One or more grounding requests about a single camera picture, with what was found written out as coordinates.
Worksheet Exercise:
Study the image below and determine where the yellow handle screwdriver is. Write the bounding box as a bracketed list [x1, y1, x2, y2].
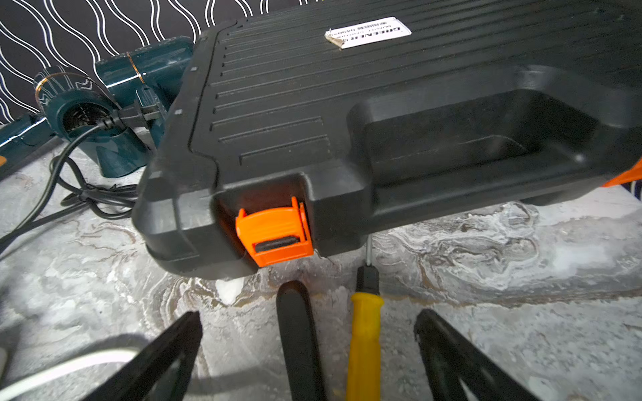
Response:
[346, 236, 384, 401]

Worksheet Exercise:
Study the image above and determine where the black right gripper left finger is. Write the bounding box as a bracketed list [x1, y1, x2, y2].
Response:
[85, 312, 202, 400]

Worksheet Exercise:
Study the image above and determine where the white power strip cable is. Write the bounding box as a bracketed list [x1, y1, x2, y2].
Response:
[0, 348, 141, 401]

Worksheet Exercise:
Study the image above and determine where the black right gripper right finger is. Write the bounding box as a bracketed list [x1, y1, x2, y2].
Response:
[414, 308, 536, 400]

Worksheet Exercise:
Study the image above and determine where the black handle screwdriver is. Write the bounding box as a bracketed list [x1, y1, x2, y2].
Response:
[276, 280, 327, 400]

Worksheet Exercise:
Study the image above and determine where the dark green hair dryer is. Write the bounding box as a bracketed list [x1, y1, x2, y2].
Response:
[34, 66, 151, 178]
[95, 36, 193, 119]

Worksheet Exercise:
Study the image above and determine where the black cable of green dryer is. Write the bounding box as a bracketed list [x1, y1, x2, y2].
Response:
[0, 99, 167, 254]

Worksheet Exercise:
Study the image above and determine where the black plastic tool case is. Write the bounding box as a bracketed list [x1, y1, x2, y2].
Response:
[132, 1, 641, 279]

